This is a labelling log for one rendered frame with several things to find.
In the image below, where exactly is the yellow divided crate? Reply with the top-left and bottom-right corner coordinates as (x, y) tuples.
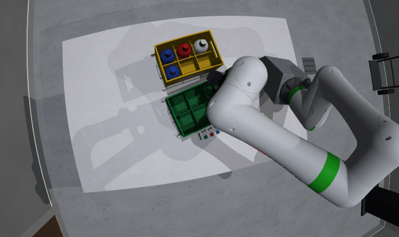
(154, 32), (219, 87)

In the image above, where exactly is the green divided crate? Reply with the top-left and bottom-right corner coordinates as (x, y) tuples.
(166, 81), (211, 137)

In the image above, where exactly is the white pick list strip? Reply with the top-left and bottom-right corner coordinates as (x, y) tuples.
(196, 126), (222, 141)

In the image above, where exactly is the white bottle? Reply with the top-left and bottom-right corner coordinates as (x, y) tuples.
(192, 39), (208, 55)

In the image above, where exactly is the blue bottle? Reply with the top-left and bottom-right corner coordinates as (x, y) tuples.
(160, 49), (175, 66)
(165, 65), (180, 80)

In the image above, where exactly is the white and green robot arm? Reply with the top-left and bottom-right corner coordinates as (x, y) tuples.
(206, 56), (399, 208)

